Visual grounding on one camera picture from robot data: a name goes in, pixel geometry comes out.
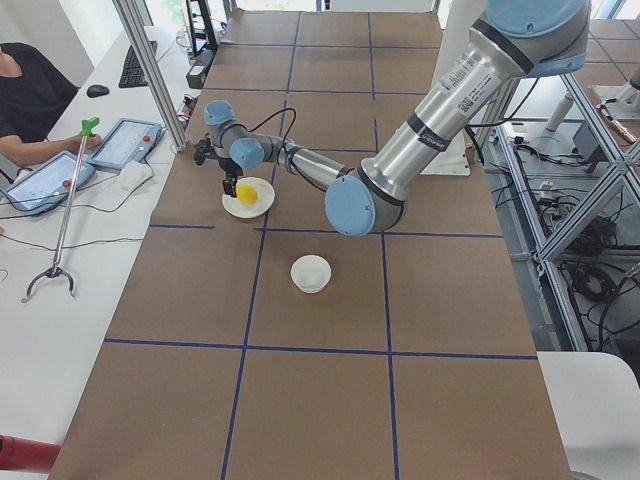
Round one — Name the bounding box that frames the near teach pendant tablet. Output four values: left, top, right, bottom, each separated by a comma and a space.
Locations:
1, 151, 77, 215

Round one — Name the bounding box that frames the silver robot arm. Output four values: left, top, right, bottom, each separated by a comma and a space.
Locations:
194, 1, 591, 237

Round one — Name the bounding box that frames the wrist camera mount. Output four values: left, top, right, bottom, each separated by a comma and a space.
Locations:
193, 137, 213, 166

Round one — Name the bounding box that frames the red fire extinguisher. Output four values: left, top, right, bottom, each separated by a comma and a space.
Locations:
0, 435, 61, 474

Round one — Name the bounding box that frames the white bowl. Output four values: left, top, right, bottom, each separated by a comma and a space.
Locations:
290, 255, 332, 294

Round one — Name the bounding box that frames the black computer mouse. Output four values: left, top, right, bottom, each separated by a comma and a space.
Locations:
86, 84, 110, 98

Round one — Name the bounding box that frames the person in black shirt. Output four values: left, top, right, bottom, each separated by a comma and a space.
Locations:
1, 42, 82, 168

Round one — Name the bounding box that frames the far teach pendant tablet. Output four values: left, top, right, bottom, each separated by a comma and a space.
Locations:
87, 118, 163, 170

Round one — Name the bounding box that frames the white folded cloth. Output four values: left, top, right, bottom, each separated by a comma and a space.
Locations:
117, 162, 154, 192

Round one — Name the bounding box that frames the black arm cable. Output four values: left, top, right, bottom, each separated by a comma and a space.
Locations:
247, 107, 301, 151

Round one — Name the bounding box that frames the yellow lemon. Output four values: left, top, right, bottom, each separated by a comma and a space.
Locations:
236, 184, 259, 205

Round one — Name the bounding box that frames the white plate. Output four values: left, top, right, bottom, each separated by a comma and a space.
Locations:
221, 177, 275, 219

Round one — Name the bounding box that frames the aluminium frame post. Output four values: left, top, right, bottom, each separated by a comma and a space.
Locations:
112, 0, 187, 152

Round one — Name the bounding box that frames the brown paper table mat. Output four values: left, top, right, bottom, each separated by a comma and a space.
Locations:
49, 10, 571, 480

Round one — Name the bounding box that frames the black keyboard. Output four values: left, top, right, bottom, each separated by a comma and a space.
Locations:
118, 46, 148, 89

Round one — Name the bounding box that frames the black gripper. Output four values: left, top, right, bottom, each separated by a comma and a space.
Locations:
218, 158, 241, 196

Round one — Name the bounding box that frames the green handled reacher grabber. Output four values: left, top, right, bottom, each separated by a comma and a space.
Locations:
21, 116, 100, 304

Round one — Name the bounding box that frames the teach pendant tablet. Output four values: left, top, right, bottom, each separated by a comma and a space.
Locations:
1, 151, 77, 215
87, 118, 163, 170

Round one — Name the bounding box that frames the black mini computer box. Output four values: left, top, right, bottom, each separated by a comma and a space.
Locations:
186, 48, 217, 90

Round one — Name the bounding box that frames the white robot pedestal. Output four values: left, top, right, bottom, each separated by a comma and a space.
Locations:
394, 0, 501, 177

